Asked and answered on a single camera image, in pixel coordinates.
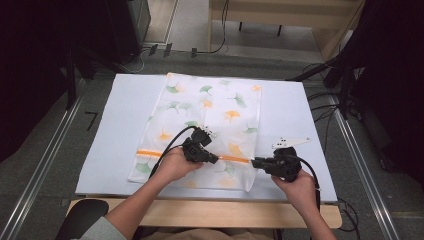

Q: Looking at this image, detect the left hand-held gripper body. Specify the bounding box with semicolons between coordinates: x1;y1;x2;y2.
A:
181;126;214;164

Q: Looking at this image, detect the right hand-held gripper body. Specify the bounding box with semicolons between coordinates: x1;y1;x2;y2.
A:
264;136;312;183

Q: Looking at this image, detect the white leaf-print laundry bag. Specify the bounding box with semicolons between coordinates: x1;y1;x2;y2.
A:
127;72;263;193

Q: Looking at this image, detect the person's left hand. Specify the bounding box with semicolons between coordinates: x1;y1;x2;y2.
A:
156;146;204;184

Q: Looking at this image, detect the person's right hand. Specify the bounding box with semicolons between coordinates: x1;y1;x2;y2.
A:
271;169;320;210

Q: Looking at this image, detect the wooden table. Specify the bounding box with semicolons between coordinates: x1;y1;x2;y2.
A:
66;196;343;230

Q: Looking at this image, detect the pale blue table cover sheet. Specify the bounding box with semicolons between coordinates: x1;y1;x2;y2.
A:
74;73;338;204

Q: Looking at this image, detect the black metal stand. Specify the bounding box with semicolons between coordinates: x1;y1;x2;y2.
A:
285;56;353;120

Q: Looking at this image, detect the grey sleeve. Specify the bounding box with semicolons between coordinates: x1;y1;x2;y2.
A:
79;216;128;240

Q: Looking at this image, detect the black cabinet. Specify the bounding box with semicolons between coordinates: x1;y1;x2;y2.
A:
104;0;152;66

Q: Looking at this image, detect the dark curtain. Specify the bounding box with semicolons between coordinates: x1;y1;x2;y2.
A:
336;0;424;188
0;0;111;164

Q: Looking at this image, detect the light wooden bench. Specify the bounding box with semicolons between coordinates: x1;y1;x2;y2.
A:
208;0;366;63

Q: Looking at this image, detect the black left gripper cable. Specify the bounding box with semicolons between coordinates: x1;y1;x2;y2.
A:
148;125;198;179

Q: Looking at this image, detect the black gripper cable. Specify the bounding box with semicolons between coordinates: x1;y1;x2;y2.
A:
289;154;323;213
148;125;198;179

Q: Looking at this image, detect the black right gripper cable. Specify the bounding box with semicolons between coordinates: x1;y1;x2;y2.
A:
289;154;323;213

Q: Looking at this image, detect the black floor cable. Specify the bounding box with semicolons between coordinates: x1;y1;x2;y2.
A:
336;196;362;234
305;91;342;125
196;0;231;56

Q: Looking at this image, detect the aluminium floor rail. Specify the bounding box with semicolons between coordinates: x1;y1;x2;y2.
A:
328;94;401;240
0;76;88;240

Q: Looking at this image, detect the white floor cable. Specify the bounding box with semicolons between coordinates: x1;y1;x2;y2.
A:
114;49;152;75

